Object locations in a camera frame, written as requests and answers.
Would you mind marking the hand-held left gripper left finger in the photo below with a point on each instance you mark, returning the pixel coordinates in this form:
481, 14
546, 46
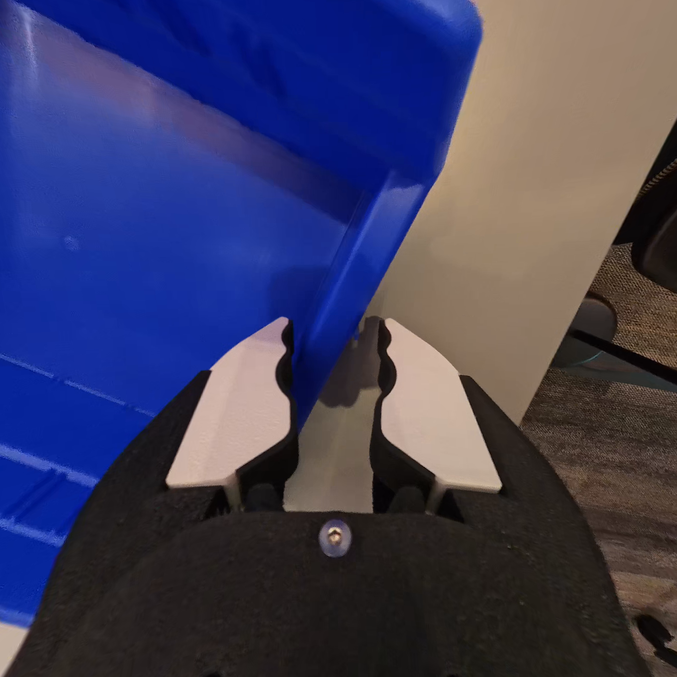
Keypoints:
232, 423

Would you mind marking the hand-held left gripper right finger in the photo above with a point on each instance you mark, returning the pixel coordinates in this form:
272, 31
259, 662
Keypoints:
433, 423

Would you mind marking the blue plastic bin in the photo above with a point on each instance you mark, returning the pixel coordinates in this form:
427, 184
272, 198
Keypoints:
185, 238

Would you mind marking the black office chair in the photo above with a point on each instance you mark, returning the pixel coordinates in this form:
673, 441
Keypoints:
634, 254

